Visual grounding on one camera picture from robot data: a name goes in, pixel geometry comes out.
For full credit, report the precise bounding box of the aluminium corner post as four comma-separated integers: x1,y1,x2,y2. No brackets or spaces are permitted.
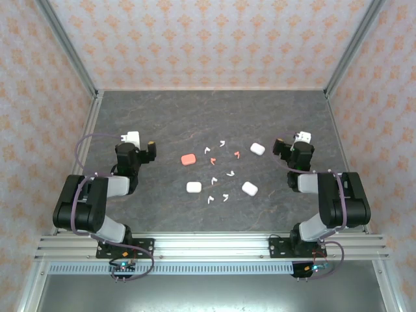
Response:
324,0,387,98
34,0,100,98

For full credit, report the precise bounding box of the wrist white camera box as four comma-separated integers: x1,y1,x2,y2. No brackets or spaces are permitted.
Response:
120,131,141,148
293,131,313,144

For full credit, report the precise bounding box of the slotted grey cable duct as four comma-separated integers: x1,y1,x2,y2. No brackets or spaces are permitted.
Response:
48,262,295,276

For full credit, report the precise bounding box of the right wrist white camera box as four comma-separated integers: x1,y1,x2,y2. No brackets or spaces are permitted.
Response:
293,131,313,144

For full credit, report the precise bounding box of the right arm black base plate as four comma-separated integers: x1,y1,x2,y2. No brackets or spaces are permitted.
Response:
268,236,326,260

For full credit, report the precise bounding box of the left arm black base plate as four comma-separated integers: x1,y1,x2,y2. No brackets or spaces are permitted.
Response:
96,238,155,259

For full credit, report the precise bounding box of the aluminium mounting rail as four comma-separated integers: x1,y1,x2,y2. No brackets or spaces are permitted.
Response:
34,232,391,261

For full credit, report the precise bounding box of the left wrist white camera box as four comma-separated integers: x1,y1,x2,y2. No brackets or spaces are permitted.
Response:
120,131,141,148

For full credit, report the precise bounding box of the aluminium side rail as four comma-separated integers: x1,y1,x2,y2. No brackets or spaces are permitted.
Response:
51,90,105,235
324,90,371,235

